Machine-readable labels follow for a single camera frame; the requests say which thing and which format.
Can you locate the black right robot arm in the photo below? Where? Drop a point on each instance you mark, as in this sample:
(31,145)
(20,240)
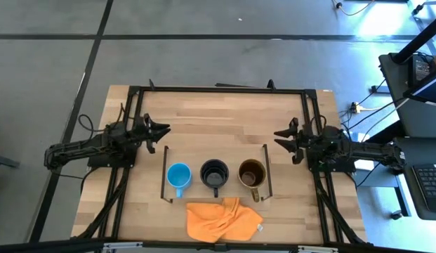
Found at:
(372,154)

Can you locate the grey furniture foot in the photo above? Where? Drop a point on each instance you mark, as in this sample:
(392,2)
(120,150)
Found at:
(3,161)

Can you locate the brown glazed mug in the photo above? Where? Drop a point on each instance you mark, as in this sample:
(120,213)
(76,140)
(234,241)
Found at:
(251,174)

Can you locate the black mug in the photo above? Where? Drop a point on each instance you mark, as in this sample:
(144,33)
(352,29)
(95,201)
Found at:
(214,175)

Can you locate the black metal pole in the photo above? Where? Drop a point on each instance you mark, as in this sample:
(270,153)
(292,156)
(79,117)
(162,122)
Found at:
(417,40)

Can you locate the black aluminium table frame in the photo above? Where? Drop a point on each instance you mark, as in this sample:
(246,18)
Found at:
(221,90)

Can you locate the black caster wheel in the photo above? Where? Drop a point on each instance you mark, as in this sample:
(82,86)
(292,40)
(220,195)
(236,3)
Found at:
(396,215)

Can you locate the orange fluffy cloth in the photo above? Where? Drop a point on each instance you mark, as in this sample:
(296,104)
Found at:
(217,221)

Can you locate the grey keyboard desk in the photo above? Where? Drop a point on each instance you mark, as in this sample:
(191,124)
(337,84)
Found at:
(405,189)

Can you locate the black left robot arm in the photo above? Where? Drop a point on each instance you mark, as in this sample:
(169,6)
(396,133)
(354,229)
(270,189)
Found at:
(80,149)

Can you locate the blue mug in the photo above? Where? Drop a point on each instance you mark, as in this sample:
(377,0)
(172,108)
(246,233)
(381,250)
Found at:
(179,175)

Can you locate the white power strip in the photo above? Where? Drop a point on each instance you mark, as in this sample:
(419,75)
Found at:
(357,107)

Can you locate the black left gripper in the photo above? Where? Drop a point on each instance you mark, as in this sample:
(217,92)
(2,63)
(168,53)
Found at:
(142,131)

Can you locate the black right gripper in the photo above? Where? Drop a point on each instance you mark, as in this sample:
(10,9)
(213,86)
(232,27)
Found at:
(303,140)

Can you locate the black keyboard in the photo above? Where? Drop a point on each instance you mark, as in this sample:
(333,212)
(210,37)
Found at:
(431,186)

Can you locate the black device box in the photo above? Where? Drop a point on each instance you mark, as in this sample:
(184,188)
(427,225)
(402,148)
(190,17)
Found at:
(421,70)

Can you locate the black metal crossbar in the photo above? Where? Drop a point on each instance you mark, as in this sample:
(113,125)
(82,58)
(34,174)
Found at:
(63,246)

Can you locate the black monitor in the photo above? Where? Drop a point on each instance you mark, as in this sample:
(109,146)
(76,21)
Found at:
(428,89)

